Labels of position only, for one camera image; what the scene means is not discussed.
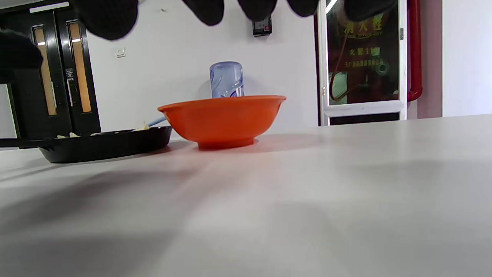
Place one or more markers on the person's right hand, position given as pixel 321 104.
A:
pixel 107 19

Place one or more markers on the light blue dessert shovel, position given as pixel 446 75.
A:
pixel 157 121

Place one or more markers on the black frying pan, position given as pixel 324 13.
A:
pixel 107 148

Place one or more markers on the white sign strip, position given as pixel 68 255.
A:
pixel 50 7

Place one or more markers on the black door with amber window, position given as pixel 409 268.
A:
pixel 85 119
pixel 23 107

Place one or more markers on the blue water jug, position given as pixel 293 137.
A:
pixel 226 79

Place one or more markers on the orange plastic bowl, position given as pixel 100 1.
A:
pixel 223 123

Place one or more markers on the glass fire hydrant cabinet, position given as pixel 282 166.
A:
pixel 363 109

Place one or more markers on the red pipe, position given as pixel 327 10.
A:
pixel 414 46

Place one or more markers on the white wall switch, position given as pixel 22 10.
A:
pixel 120 52

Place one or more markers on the black wall alarm box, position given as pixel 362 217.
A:
pixel 262 27

